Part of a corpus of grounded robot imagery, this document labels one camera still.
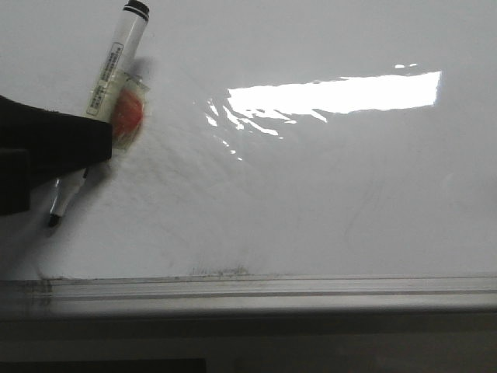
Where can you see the red magnet taped to marker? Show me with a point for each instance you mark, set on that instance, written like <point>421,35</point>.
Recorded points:
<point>129,111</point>

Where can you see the white black-tipped whiteboard marker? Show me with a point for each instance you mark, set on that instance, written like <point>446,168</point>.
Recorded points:
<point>113,76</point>

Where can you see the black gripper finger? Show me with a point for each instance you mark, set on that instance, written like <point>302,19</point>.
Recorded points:
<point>39,145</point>

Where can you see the aluminium whiteboard frame rail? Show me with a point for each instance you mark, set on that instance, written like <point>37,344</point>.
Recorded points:
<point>184,297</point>

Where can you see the white glossy whiteboard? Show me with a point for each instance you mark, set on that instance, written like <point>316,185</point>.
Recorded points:
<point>340,138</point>

